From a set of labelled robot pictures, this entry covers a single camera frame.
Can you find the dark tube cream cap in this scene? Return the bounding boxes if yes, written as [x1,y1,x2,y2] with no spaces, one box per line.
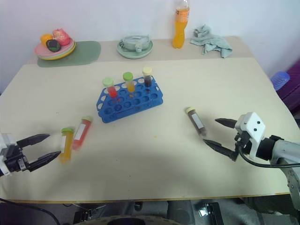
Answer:
[142,67,154,94]

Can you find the black floor cable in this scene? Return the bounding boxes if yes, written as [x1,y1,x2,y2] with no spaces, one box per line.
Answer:
[0,197,60,225]

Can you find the blue ribbed container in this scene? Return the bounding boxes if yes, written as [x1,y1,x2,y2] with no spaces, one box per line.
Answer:
[270,71,291,91]

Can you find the green placemat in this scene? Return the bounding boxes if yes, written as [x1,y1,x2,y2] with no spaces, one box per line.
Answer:
[37,40,102,68]

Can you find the orange toy fruit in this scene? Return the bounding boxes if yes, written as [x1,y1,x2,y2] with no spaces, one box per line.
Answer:
[40,33,54,46]

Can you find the stacked plates with fruit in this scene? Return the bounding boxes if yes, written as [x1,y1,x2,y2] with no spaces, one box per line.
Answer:
[35,38,75,58]

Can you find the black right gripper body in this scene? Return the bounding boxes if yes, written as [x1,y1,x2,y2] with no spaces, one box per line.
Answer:
[234,130,253,154]

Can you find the dark green toy fruit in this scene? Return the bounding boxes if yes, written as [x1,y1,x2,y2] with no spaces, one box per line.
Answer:
[45,39,62,52]

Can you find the purple object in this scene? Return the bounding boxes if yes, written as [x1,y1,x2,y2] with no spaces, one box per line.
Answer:
[277,59,300,113]

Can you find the orange tube green cap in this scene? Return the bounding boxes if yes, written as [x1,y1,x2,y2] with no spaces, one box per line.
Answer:
[59,127,75,165]
[122,72,136,98]

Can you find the pink toy fruit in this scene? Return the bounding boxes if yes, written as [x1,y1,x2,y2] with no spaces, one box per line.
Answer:
[52,28,71,46]

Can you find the pale green plate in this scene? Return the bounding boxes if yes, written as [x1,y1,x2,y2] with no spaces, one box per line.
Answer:
[116,38,154,60]

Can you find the orange soda bottle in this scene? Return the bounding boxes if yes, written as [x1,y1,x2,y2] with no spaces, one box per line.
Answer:
[172,0,191,50]

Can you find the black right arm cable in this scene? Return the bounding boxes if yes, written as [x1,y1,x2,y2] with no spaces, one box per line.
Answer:
[235,140,300,168]

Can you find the pale green cloth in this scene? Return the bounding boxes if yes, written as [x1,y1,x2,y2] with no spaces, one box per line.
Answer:
[190,23,233,59]

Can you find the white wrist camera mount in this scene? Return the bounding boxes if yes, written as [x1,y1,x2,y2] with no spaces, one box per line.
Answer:
[234,112,267,160]
[0,133,13,177]

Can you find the brown tube cream cap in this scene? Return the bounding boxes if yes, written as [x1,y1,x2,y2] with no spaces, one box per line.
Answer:
[185,106,208,137]

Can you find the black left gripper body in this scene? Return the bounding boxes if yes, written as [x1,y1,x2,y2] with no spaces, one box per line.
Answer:
[2,143,31,173]

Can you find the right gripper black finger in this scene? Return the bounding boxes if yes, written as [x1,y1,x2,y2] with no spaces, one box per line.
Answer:
[202,139,240,163]
[215,118,238,129]

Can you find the yellow plate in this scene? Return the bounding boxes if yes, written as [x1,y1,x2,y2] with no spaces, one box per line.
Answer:
[40,42,76,61]

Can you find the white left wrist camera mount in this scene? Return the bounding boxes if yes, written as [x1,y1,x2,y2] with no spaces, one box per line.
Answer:
[0,133,13,177]

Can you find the black metal bracket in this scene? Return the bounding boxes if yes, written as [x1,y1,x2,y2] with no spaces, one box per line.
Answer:
[73,209,93,225]
[198,202,224,225]

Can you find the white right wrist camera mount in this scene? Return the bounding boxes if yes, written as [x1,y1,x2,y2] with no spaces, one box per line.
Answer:
[234,112,267,160]

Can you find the blue test tube rack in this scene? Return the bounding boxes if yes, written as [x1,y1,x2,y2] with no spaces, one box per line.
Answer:
[97,76,164,124]

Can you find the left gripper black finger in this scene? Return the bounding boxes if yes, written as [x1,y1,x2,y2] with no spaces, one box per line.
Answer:
[29,150,62,173]
[16,134,51,148]

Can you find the red tube pale green cap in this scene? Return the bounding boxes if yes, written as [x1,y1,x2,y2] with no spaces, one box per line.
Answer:
[102,77,121,104]
[71,115,94,151]

